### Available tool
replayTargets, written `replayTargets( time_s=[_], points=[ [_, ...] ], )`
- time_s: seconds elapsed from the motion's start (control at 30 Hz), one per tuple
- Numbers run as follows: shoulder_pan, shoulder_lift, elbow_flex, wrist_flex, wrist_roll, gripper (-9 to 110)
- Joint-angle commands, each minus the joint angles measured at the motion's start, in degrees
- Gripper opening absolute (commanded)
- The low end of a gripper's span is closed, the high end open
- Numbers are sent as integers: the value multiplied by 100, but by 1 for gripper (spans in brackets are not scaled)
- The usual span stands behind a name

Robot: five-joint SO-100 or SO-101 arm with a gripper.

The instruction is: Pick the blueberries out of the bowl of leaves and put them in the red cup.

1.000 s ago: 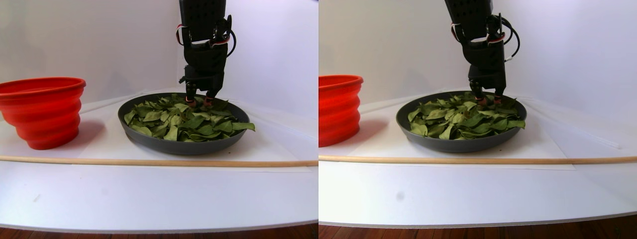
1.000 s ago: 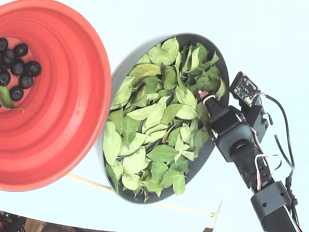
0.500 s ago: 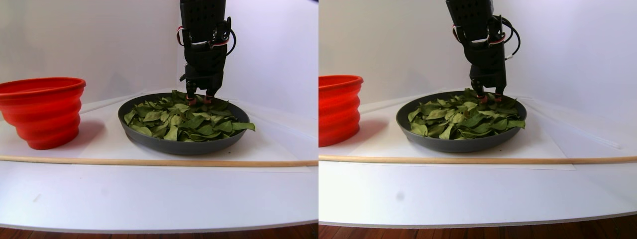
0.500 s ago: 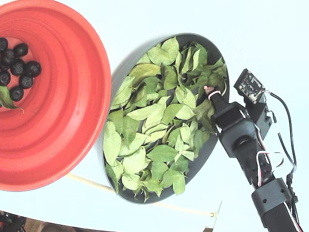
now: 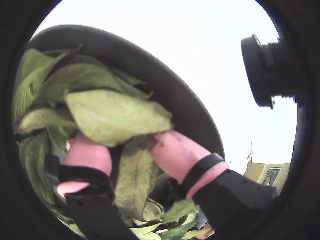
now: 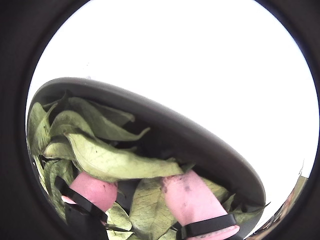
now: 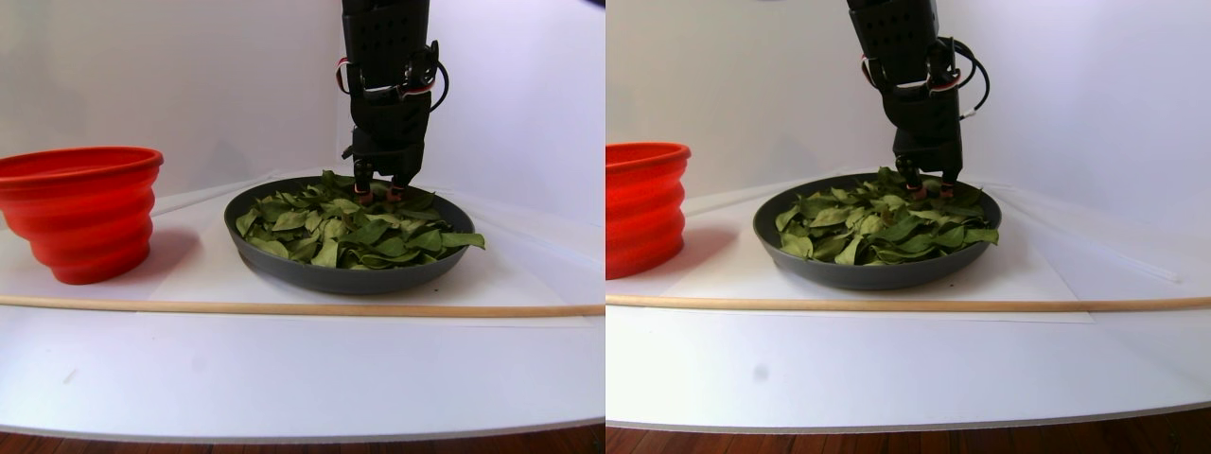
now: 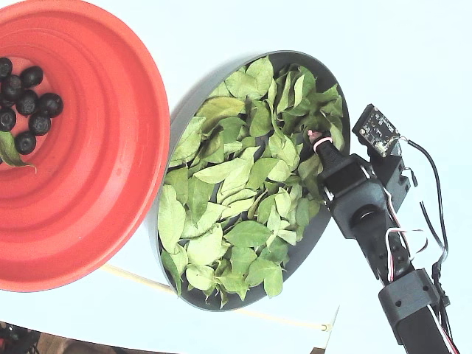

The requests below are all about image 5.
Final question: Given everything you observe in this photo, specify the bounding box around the pink padded gripper finger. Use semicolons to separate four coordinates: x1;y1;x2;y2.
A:
44;131;140;240
146;129;279;233

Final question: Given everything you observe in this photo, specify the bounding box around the heap of green leaves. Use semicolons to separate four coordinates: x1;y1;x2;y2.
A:
12;44;201;240

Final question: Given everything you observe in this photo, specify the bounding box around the dark grey round bowl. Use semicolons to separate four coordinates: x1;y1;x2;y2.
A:
13;24;226;240

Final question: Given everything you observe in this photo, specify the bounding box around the colourful wall picture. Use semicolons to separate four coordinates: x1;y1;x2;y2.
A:
264;167;281;186

